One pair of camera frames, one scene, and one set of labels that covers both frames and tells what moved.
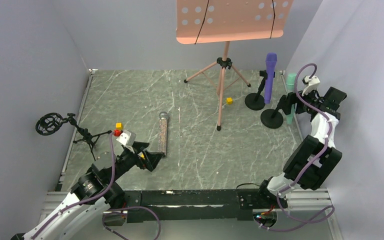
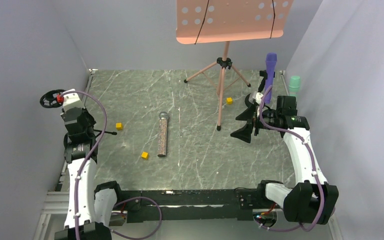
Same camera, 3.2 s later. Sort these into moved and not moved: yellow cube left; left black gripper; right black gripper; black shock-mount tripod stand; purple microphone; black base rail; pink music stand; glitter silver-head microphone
Moved: left black gripper; right black gripper; black shock-mount tripod stand
Not moved: purple microphone; glitter silver-head microphone; pink music stand; black base rail; yellow cube left
